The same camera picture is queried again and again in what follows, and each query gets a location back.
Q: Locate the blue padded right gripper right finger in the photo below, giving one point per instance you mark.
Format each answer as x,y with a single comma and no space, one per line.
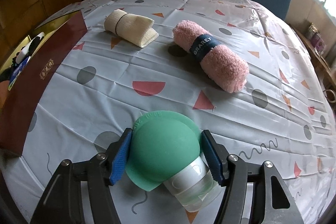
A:
272,201

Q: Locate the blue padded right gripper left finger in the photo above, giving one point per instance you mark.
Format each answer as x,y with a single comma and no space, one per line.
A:
61,201

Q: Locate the green silicone travel bottle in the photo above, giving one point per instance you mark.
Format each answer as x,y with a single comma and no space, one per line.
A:
166,149

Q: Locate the pink towel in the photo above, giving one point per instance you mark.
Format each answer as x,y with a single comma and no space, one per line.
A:
227,69

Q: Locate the beige bandage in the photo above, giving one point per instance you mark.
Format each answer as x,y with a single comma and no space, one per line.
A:
136,29

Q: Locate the orange makeup sponge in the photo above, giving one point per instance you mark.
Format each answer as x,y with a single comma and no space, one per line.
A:
3,92

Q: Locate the blue Tempo tissue pack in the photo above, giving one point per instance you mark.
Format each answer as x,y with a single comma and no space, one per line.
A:
17,72

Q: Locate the white soap bar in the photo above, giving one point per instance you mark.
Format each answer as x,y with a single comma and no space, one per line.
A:
30,48

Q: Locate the patterned white tablecloth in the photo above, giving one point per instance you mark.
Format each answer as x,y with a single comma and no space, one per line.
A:
105,83

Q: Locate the wooden side table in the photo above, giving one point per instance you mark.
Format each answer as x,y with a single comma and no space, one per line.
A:
318,62

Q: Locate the red and gold tin box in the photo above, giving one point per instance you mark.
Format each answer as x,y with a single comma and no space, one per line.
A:
62,34

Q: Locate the purple box on table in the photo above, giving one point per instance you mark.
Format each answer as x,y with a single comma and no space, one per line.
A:
315,38

